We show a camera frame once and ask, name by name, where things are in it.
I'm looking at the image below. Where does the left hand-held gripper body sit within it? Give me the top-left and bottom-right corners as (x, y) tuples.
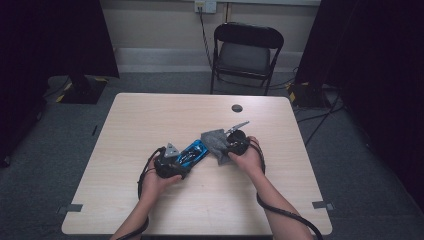
(153, 142), (193, 180)

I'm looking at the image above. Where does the person's right hand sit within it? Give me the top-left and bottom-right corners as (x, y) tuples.
(228, 135), (267, 178)

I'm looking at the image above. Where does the black stand base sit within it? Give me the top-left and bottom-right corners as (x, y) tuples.
(59, 74), (109, 105)
(287, 81), (333, 109)

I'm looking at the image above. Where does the blue and black toy car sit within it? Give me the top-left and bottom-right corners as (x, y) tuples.
(175, 139), (211, 168)

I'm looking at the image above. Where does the grey terry cloth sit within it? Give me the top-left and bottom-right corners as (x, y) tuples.
(200, 128), (233, 166)

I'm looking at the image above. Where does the hand-held gripper cable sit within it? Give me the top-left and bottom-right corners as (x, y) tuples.
(114, 146), (167, 240)
(248, 137), (325, 240)

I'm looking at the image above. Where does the white wall socket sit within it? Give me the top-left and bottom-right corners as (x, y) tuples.
(194, 0), (218, 15)

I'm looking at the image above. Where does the grey tape strip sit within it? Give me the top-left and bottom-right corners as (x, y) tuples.
(56, 203), (84, 215)
(311, 200), (335, 211)

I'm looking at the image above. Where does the dark curtain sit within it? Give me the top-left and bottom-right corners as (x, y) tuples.
(294, 0), (424, 211)
(0, 0), (120, 168)

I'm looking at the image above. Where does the left hand-held gripper cable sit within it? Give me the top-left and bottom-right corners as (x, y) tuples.
(114, 146), (167, 240)

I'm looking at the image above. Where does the person's left hand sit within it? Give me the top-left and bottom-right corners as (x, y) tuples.
(139, 155), (183, 205)

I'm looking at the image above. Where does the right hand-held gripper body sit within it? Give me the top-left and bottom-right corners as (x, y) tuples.
(224, 120), (251, 156)

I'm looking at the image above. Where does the black folding chair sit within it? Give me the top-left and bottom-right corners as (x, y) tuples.
(209, 21), (286, 97)

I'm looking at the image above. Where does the right hand-held gripper cable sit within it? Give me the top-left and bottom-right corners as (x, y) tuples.
(248, 137), (325, 240)

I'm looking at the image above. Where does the black floor cable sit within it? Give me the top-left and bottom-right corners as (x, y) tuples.
(303, 93), (343, 148)
(295, 104), (346, 124)

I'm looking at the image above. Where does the black socket cable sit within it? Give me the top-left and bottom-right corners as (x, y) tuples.
(198, 6), (216, 69)

